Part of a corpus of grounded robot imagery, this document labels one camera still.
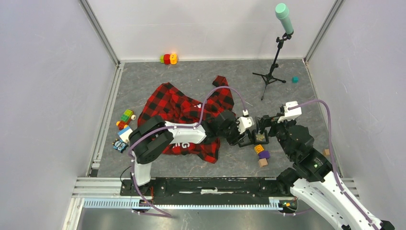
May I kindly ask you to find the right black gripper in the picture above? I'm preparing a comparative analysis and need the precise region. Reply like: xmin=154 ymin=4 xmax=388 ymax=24
xmin=254 ymin=113 xmax=295 ymax=159

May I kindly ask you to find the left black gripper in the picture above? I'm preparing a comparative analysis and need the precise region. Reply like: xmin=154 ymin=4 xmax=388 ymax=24
xmin=217 ymin=117 xmax=248 ymax=146

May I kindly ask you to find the gold brooch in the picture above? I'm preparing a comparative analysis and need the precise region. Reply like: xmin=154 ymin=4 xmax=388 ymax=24
xmin=255 ymin=134 xmax=266 ymax=142

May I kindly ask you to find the black square frame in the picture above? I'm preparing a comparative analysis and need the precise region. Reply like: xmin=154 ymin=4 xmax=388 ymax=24
xmin=238 ymin=128 xmax=256 ymax=148
xmin=252 ymin=130 xmax=269 ymax=145

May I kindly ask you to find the red black plaid shirt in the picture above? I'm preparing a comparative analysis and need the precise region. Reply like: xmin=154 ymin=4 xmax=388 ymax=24
xmin=137 ymin=82 xmax=234 ymax=163

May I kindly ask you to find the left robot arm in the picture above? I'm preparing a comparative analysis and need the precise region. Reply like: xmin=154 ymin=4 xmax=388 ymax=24
xmin=128 ymin=110 xmax=255 ymax=195

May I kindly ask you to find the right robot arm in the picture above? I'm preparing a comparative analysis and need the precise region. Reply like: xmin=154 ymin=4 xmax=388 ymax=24
xmin=256 ymin=115 xmax=395 ymax=230

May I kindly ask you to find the yellow toy brick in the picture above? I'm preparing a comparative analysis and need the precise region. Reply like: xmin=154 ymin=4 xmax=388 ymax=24
xmin=254 ymin=144 xmax=264 ymax=155

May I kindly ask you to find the purple toy brick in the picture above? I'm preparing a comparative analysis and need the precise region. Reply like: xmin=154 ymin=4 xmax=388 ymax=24
xmin=258 ymin=150 xmax=270 ymax=160

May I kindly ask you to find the black tripod mic stand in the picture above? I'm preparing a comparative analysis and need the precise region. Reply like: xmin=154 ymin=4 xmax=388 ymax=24
xmin=252 ymin=33 xmax=293 ymax=101

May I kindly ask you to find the red cylinder block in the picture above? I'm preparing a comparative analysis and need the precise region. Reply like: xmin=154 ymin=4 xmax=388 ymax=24
xmin=164 ymin=54 xmax=170 ymax=65

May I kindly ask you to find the green toy brick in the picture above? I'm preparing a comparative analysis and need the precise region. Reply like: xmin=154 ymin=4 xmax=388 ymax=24
xmin=120 ymin=109 xmax=136 ymax=123

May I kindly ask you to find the white blue toy brick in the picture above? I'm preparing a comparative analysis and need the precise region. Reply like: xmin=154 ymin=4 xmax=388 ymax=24
xmin=118 ymin=126 xmax=133 ymax=144

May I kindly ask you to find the orange red toy brick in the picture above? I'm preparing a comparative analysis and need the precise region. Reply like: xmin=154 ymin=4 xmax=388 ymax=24
xmin=116 ymin=121 xmax=128 ymax=130

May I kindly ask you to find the owl toy block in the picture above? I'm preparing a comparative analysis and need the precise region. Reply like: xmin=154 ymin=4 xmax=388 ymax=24
xmin=112 ymin=139 xmax=128 ymax=153

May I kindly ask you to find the mint green microphone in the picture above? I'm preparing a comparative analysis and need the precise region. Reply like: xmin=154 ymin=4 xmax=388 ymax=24
xmin=275 ymin=3 xmax=294 ymax=35

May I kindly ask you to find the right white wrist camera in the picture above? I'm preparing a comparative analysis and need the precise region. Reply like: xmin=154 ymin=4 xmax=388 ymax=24
xmin=277 ymin=101 xmax=302 ymax=123

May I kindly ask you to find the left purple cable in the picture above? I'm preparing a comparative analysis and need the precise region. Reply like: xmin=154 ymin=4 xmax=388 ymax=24
xmin=127 ymin=85 xmax=248 ymax=219

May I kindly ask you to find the purple cable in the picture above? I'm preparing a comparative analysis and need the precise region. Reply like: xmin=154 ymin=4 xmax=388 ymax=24
xmin=127 ymin=85 xmax=248 ymax=219
xmin=279 ymin=99 xmax=381 ymax=230

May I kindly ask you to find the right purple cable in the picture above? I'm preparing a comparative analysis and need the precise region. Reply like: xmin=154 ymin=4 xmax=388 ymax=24
xmin=279 ymin=99 xmax=381 ymax=230

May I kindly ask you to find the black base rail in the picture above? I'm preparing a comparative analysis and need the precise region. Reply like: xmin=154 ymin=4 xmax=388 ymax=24
xmin=120 ymin=177 xmax=297 ymax=206

